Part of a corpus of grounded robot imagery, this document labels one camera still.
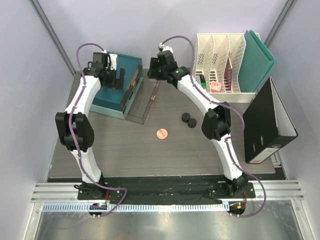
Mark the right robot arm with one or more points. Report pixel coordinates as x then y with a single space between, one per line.
216 116

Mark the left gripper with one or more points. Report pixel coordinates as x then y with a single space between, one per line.
119 82

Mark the highlighter markers pack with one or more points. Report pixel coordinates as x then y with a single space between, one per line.
200 79

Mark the magenta booklet in rack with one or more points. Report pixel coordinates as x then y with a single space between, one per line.
228 74

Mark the round pink compact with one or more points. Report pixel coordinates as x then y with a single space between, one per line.
162 134

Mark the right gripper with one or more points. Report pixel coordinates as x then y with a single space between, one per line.
153 65

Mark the clear smoky drawer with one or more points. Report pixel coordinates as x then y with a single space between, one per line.
143 101
133 68

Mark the aluminium rail frame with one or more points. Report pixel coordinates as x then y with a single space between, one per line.
267 189

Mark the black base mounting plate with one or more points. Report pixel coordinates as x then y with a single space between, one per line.
115 182

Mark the white file organizer rack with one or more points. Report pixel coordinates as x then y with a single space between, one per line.
211 53

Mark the teal drawer organizer box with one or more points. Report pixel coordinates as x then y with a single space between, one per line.
116 97

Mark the green plastic folder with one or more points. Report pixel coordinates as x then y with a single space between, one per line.
256 64

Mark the black round cap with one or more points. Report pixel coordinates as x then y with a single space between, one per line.
192 123
185 117

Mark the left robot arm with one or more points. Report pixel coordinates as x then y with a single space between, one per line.
74 129

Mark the white slotted cable duct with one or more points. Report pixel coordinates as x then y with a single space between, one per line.
69 207

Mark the black lever arch binder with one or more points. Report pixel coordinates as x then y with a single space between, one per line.
268 126

